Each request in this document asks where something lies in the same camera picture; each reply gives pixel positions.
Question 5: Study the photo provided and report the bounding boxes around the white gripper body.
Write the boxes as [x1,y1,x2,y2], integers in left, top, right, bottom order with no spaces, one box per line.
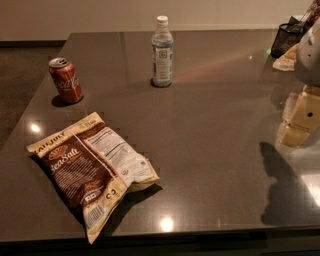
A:
[295,20,320,87]

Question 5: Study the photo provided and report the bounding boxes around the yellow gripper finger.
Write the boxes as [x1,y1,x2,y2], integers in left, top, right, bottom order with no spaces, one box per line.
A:
[278,85,320,148]

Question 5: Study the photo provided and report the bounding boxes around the clear blue plastic water bottle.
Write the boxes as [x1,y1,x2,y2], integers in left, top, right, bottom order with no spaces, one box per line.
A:
[152,16,174,87]

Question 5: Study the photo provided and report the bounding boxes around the white snack packet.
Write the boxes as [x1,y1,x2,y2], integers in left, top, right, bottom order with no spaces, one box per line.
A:
[272,44,299,72]

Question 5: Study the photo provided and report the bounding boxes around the black mesh basket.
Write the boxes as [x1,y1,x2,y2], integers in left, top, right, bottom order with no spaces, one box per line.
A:
[271,16,310,58]

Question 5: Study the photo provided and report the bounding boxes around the brown sea salt chip bag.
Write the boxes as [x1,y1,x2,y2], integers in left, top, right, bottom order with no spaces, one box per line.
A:
[27,113,159,243]

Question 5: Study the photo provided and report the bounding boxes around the red cola can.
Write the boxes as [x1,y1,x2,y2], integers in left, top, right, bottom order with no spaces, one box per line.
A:
[49,57,83,104]

